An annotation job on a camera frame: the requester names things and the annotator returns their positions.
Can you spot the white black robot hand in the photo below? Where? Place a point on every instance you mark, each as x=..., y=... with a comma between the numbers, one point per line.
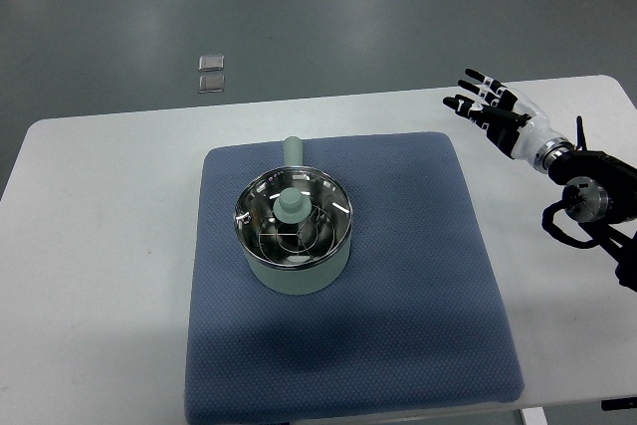
x=513, y=123

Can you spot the glass lid with green knob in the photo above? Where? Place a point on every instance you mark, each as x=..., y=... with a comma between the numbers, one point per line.
x=291, y=194

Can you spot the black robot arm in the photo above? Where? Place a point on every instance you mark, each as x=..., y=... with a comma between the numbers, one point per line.
x=598, y=194

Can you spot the green pot with steel interior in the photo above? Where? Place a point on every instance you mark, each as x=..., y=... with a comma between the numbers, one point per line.
x=307, y=281

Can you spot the blue quilted mat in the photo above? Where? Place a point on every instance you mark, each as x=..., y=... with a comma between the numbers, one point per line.
x=415, y=320

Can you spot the black table edge clamp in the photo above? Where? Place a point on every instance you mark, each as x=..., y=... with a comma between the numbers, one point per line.
x=618, y=404

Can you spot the upper silver floor plate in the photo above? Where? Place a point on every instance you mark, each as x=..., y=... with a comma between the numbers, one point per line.
x=211, y=63

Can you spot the wire steaming rack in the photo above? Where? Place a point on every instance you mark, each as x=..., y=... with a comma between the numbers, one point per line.
x=290, y=244

